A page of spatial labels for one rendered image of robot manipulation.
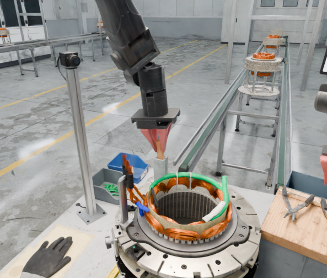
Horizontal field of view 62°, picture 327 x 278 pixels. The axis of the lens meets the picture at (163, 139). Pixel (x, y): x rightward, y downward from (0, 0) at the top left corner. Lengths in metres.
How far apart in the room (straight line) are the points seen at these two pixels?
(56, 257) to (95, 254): 0.12
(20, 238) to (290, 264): 1.96
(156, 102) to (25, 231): 1.95
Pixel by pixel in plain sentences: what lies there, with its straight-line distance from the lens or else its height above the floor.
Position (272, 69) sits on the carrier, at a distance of 2.69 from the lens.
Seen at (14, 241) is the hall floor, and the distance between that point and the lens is 2.36.
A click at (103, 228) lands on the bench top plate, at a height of 0.78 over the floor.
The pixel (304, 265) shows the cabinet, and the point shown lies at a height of 1.01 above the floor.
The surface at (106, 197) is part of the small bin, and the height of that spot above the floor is 0.81.
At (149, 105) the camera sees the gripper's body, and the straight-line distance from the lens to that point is 0.59.
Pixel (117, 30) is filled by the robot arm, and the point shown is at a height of 1.48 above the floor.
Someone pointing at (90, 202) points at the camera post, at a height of 0.85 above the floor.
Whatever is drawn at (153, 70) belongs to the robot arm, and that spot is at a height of 1.40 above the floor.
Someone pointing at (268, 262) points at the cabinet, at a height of 0.98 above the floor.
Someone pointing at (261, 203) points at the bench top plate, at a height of 0.78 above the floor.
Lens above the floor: 1.51
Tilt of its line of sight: 26 degrees down
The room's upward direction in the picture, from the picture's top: straight up
